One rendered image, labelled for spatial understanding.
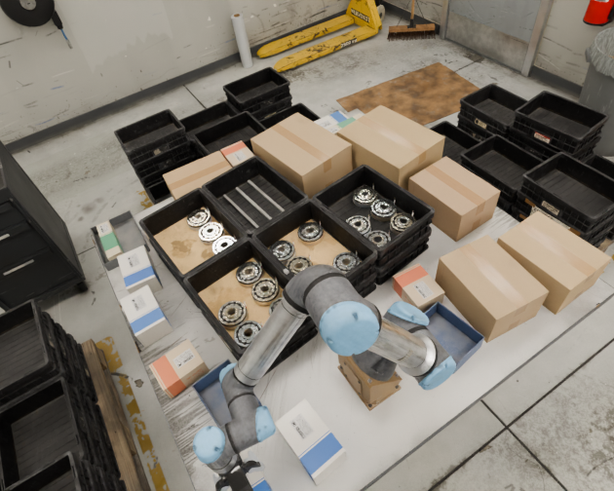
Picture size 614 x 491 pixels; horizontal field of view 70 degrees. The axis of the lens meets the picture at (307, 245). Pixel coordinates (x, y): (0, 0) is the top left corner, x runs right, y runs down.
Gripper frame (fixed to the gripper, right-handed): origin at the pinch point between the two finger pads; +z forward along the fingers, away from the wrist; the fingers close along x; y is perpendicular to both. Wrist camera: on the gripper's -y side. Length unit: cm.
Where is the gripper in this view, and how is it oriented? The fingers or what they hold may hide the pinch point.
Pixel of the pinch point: (243, 483)
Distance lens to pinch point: 146.3
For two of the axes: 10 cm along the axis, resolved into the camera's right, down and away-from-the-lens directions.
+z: 1.1, 6.4, 7.6
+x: -8.5, 4.6, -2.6
